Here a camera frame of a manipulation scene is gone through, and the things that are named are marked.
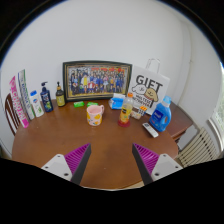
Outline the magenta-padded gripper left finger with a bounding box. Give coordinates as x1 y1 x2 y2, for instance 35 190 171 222
41 142 93 186

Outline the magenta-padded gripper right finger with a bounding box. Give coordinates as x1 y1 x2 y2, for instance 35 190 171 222
131 143 184 187

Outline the orange juice bottle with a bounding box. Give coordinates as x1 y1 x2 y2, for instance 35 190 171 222
118 92 134 127

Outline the white remote control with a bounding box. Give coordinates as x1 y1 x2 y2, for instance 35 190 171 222
142 122 160 139

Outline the white radiator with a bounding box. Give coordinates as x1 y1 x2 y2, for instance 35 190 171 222
176 126 221 168

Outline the blue detergent bottle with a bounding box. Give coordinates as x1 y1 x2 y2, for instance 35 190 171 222
148 95 173 133

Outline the dark wooden side table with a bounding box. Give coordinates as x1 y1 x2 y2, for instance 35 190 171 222
164 101 194 143

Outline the round red coaster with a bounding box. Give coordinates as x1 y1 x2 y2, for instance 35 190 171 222
117 119 132 128

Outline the small patterned packet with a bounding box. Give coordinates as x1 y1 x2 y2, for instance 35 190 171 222
130 109 143 120

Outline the pink mug with orange prints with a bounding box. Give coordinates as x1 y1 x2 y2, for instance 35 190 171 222
86 104 105 127

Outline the white shampoo bottle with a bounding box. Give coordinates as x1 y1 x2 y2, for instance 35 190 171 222
29 90 45 118

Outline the dark blue pump bottle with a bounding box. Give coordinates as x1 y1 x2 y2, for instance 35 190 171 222
39 81 54 113

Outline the dark amber pump bottle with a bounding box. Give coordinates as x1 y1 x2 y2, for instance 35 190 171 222
55 81 66 108

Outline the brown wooden chair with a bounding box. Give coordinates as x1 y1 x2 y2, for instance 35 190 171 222
4 92 21 136

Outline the blue tissue pack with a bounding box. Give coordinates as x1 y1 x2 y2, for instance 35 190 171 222
108 92 127 111

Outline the white paper gift bag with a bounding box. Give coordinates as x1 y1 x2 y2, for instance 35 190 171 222
127 58 171 116

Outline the framed group picture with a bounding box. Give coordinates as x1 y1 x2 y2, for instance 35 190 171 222
62 60 133 102

